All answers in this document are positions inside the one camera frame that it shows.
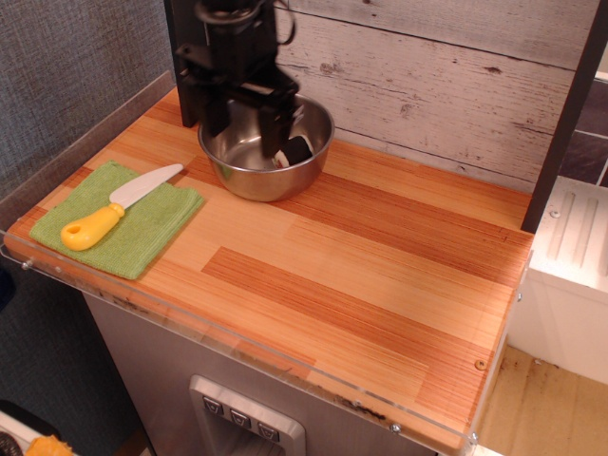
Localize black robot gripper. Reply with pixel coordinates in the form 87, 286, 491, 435
186, 13, 299, 158

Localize plush sushi roll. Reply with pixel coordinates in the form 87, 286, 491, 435
273, 135, 314, 169

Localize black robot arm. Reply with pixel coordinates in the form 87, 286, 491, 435
174, 1, 299, 158

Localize stainless steel bowl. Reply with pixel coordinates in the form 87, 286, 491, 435
198, 95, 334, 201

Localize green cloth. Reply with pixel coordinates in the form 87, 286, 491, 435
29, 161, 204, 279

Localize clear acrylic edge guard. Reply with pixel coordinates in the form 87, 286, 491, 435
6, 221, 532, 455

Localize silver dispenser panel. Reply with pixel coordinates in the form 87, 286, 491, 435
189, 375, 307, 455

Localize white toy sink unit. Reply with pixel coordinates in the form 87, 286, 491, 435
507, 178, 607, 383

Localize yellow object bottom left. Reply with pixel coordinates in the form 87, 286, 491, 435
24, 435, 74, 456

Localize black cable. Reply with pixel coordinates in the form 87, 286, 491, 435
273, 0, 298, 48

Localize dark left post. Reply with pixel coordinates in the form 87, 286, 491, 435
163, 0, 206, 127

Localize dark post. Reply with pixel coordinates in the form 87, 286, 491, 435
163, 0, 206, 127
521, 0, 607, 234

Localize yellow handled toy knife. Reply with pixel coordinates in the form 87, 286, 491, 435
60, 163, 183, 252

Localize dark right post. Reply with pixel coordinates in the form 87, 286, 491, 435
521, 0, 607, 234

